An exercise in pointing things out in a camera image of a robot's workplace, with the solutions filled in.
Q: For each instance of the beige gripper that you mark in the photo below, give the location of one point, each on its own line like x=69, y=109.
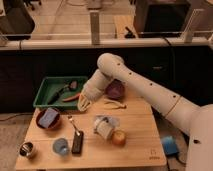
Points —
x=83, y=103

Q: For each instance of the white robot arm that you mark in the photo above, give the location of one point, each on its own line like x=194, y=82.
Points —
x=194, y=120

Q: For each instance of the dark green brush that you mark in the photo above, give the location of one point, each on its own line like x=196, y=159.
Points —
x=68, y=87

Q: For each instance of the beige tongs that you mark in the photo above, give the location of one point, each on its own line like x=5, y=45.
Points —
x=113, y=104

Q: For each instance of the green plastic tray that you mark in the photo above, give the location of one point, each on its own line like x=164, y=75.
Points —
x=51, y=85

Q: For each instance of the purple bowl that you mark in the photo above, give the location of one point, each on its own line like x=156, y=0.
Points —
x=115, y=90

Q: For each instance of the blue sponge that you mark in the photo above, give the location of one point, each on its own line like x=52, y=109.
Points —
x=47, y=117

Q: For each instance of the brown bowl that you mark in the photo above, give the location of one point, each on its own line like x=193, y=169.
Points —
x=55, y=124

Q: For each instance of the black rectangular block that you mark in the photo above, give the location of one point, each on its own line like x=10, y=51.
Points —
x=77, y=143

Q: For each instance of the orange fruit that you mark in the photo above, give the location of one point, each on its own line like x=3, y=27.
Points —
x=119, y=138

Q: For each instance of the blue plastic cup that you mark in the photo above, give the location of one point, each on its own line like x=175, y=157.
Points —
x=60, y=146

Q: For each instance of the small metal cup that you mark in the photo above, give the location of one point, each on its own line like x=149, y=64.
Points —
x=27, y=149

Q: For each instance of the blue object on floor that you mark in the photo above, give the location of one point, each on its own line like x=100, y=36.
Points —
x=169, y=145

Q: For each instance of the black office chair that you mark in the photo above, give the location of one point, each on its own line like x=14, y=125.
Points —
x=16, y=24

